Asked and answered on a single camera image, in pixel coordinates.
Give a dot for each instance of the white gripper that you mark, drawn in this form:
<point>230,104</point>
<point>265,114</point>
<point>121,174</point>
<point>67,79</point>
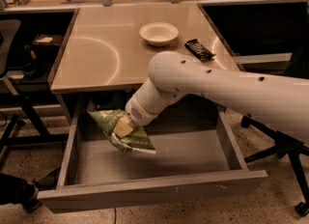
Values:
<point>135,112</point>

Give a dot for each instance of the green jalapeno chip bag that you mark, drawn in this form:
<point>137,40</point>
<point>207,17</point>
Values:
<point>137,141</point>

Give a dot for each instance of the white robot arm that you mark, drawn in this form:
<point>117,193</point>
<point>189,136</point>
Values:
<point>279,102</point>

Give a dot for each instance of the grey drawer cabinet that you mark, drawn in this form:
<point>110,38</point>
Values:
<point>105,52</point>

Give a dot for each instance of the open grey top drawer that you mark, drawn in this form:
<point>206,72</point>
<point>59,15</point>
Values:
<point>196,157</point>

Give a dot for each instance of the white bowl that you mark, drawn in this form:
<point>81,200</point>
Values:
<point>158,33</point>

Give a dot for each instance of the black snack bar wrapper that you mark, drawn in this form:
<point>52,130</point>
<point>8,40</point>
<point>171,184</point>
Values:
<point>198,50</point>

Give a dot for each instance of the black box under desk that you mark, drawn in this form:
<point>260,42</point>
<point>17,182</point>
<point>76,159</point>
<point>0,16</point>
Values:
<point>46,46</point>

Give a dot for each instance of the black shoe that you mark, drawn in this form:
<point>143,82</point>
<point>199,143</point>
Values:
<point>15,190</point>

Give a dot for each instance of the grey office chair left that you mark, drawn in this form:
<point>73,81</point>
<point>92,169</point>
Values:
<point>8,30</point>

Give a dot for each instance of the black office chair right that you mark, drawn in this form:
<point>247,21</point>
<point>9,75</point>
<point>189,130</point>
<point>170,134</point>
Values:
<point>283,145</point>

